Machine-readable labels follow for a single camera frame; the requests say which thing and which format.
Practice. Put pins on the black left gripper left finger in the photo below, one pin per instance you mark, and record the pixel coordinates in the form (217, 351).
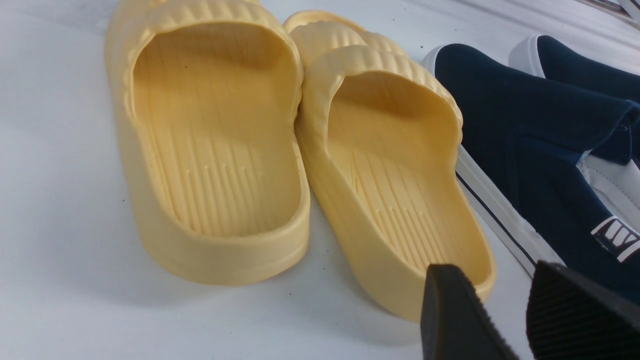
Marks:
(455, 324)

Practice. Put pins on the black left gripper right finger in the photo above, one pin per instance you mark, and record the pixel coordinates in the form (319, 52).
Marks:
(570, 317)

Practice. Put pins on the left navy slip-on shoe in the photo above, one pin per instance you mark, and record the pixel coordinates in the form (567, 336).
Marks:
(525, 162)

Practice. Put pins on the navy slip-on shoe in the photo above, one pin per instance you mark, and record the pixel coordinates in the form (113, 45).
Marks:
(546, 57)
(525, 162)

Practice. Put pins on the right yellow slipper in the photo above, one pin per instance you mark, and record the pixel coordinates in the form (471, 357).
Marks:
(379, 138)

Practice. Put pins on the yellow slipper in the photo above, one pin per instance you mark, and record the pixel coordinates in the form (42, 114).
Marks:
(205, 94)
(379, 138)

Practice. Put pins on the right navy slip-on shoe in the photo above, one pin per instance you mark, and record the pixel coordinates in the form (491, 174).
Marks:
(546, 57)

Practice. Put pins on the left yellow slipper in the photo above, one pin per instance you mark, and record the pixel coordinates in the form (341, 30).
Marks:
(205, 94)

